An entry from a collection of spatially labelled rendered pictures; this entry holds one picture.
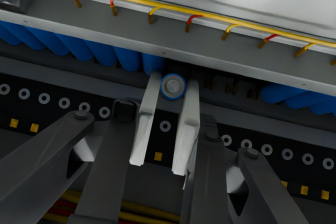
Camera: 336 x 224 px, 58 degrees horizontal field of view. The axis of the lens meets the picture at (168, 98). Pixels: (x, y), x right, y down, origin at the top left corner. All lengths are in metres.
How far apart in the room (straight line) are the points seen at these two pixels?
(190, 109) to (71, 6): 0.09
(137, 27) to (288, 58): 0.09
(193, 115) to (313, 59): 0.08
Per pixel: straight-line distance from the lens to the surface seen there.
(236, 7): 0.16
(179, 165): 0.15
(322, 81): 0.19
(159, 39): 0.17
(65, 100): 0.32
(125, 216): 0.29
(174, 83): 0.20
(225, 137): 0.31
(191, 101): 0.17
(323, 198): 0.34
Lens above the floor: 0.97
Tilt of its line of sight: 9 degrees up
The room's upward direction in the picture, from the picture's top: 167 degrees counter-clockwise
